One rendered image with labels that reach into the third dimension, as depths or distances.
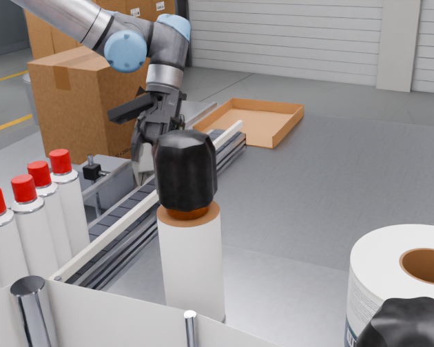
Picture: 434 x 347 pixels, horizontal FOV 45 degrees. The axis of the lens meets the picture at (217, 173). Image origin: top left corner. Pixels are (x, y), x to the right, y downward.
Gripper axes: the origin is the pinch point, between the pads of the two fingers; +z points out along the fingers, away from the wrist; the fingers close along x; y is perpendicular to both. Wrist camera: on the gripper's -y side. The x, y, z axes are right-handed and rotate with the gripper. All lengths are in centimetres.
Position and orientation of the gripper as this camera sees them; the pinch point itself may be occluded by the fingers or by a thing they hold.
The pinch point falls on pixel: (138, 179)
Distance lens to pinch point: 114.3
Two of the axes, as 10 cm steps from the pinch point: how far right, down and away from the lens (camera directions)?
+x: 3.9, 1.0, 9.2
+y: 9.0, 1.5, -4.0
